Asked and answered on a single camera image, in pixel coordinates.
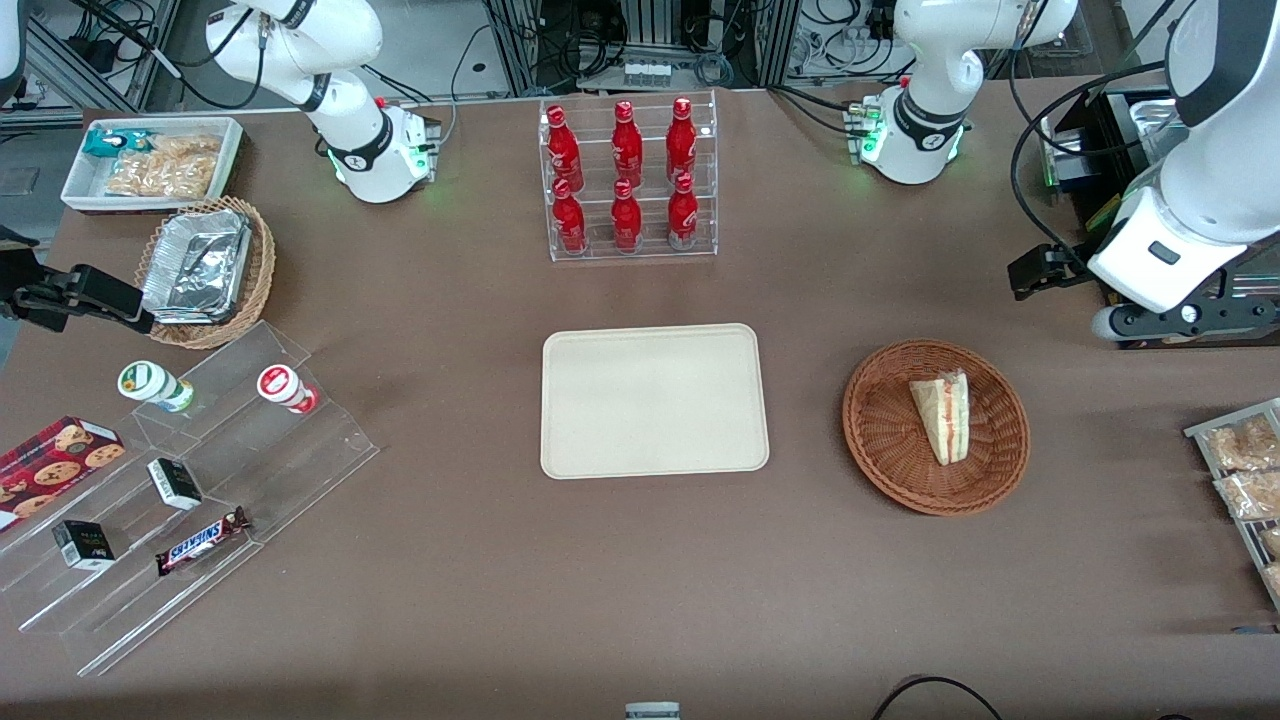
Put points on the grey power strip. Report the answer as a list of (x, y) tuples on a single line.
[(646, 73)]

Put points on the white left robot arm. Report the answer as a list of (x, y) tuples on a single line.
[(925, 100)]

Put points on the Snickers chocolate bar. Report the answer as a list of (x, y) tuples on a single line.
[(200, 542)]

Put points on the black food warmer cabinet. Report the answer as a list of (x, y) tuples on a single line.
[(1100, 125)]

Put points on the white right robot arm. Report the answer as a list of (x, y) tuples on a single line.
[(350, 150)]

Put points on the steel warmer pan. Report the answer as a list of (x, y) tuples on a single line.
[(1155, 120)]

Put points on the stack of foil trays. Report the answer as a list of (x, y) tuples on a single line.
[(195, 265)]

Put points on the clear acrylic stepped shelf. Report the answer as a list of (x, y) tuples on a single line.
[(300, 470)]

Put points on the green label yogurt cup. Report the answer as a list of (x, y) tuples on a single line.
[(150, 383)]

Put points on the red label yogurt cup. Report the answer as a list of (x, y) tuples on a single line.
[(280, 385)]

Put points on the brown round wicker basket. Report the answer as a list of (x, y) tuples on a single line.
[(890, 440)]

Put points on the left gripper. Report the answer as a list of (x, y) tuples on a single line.
[(1068, 264)]

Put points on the teal snack packet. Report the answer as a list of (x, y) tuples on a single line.
[(110, 142)]

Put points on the aluminium side frame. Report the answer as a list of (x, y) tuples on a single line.
[(100, 50)]

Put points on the red cookie box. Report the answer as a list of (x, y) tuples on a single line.
[(50, 465)]

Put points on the clear bag of snacks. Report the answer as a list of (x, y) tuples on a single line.
[(1245, 445), (1255, 495), (1272, 542), (1274, 582)]

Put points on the light wicker basket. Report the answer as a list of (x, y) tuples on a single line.
[(260, 270)]

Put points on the clear bag of crackers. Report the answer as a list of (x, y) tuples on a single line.
[(165, 172)]

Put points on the small grey device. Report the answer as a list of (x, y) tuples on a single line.
[(652, 711)]

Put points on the red soda bottle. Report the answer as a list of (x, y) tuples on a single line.
[(564, 150), (683, 218), (626, 222), (627, 145), (681, 140), (570, 225)]

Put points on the tray of packaged snacks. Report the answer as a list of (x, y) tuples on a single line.
[(1200, 428)]

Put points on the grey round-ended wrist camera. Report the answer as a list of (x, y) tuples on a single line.
[(1103, 325)]

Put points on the white rectangular snack bin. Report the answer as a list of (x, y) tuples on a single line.
[(80, 185)]

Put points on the clear acrylic bottle rack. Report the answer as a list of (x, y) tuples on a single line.
[(700, 220)]

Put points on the small black box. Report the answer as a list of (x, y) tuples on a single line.
[(83, 545), (175, 483)]

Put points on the beige plastic tray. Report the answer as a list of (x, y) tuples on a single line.
[(655, 400)]

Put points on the triangle sandwich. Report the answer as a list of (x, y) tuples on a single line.
[(945, 415)]

